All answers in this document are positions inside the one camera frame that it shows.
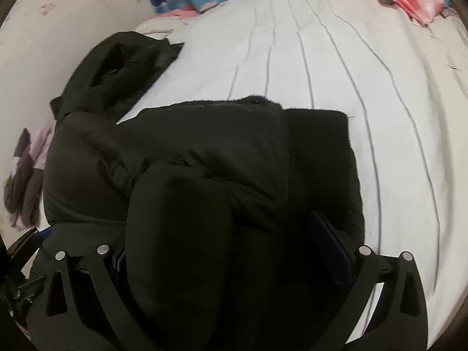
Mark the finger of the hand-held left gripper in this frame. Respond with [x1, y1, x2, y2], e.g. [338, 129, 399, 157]
[5, 226, 52, 260]

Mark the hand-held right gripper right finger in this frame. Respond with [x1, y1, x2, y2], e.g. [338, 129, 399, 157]
[309, 210, 429, 351]

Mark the black padded jacket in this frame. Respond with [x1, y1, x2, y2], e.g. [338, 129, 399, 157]
[27, 95, 366, 351]

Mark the white striped bed sheet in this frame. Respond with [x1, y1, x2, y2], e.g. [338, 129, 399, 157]
[117, 0, 468, 351]

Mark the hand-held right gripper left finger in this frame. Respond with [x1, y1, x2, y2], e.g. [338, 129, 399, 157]
[25, 243, 163, 351]

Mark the purple and dark garment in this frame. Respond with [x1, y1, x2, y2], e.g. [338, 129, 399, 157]
[3, 120, 56, 232]

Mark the black hooded garment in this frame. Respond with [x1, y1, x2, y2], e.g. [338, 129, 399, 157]
[50, 31, 184, 124]

